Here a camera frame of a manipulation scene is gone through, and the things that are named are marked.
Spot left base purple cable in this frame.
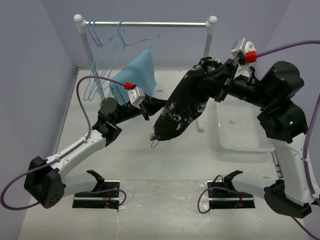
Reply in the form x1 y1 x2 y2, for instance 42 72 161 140
77 187 127 208

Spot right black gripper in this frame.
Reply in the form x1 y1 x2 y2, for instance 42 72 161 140
191 56 277 109

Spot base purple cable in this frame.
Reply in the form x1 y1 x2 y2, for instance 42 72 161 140
197 187 247 214
77 187 127 208

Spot blue wire trouser hanger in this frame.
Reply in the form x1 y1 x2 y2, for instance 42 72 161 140
149 89 163 149

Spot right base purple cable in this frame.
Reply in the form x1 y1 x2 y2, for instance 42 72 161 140
197 187 247 214

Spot black white patterned trousers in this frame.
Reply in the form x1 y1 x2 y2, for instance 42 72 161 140
149 57 223 142

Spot white metal clothes rack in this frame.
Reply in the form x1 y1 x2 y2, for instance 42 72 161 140
73 14 218 133

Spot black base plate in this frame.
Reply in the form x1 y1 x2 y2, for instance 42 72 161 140
72 180 121 210
208 189 256 210

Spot clear plastic basket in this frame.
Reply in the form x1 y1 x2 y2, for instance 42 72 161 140
216 102 275 153

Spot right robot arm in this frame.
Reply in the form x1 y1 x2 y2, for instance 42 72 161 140
204 59 320 219

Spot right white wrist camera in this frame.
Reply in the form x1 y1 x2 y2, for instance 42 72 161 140
231 38 257 78

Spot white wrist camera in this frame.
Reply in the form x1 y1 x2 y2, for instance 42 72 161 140
127 86 145 109
231 38 257 78

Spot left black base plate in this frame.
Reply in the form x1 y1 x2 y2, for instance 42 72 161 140
72 180 121 210

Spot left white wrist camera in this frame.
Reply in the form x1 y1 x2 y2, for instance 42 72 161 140
127 86 145 109

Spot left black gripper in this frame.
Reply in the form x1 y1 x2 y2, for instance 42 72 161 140
113 92 168 124

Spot empty blue wire hanger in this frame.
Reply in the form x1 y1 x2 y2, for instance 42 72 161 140
83 18 113 102

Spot light blue folded trousers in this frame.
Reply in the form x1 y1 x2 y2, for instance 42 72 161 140
109 49 157 105

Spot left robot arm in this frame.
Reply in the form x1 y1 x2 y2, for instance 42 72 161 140
24 96 166 209

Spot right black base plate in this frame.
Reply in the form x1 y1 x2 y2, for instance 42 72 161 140
208 189 256 210

